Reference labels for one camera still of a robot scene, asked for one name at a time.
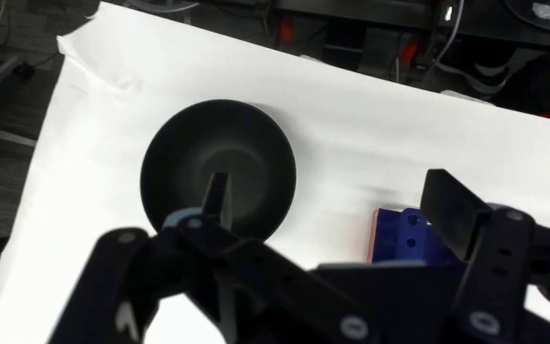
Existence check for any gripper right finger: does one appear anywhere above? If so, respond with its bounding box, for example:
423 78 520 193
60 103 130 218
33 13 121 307
420 168 550 344

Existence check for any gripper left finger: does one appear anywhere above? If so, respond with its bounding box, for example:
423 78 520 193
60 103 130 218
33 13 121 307
50 172 381 344

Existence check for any orange object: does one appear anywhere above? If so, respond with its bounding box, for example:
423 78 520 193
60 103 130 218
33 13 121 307
367 209 380 264

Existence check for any black bowl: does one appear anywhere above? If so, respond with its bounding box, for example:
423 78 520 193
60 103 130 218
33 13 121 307
140 99 297 242

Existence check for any blue block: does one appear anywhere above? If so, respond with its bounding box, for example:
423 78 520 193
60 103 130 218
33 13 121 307
376 206 466 266

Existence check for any white paper sheet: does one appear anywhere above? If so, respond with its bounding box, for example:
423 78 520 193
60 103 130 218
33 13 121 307
0 1 550 344

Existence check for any black desk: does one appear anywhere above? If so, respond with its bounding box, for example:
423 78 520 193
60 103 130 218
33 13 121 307
275 0 550 52

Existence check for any white cable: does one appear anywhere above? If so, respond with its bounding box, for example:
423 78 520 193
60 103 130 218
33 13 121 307
418 0 466 84

